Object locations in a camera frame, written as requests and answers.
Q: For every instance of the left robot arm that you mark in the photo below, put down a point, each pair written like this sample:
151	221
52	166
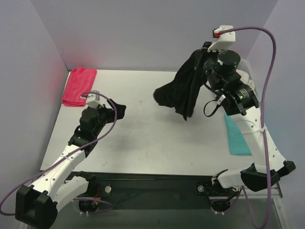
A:
39	203

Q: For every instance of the cream t shirt in basket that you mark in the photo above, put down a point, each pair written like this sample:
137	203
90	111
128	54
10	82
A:
245	78

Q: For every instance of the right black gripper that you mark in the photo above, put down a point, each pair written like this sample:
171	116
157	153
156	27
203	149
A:
206	63

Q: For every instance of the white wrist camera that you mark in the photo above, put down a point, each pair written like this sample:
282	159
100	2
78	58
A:
223	40
92	99

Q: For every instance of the folded teal t shirt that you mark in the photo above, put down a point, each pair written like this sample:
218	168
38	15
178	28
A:
236	142

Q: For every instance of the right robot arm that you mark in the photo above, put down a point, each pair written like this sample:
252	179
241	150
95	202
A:
234	92

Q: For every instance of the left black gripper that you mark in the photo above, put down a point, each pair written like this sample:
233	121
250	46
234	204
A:
110	112

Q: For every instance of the black t shirt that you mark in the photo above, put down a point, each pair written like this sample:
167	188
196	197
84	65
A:
182	92

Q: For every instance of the folded pink t shirt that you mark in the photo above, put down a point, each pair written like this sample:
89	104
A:
80	80

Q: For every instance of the white laundry basket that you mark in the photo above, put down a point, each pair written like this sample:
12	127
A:
244	65

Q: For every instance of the aluminium rail frame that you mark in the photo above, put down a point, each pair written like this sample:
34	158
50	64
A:
266	208

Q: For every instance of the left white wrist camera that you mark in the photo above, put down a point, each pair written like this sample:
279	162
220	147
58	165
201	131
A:
92	99

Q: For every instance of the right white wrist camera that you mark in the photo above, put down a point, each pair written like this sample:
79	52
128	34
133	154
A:
223	40

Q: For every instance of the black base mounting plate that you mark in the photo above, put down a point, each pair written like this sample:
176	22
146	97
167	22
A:
155	192

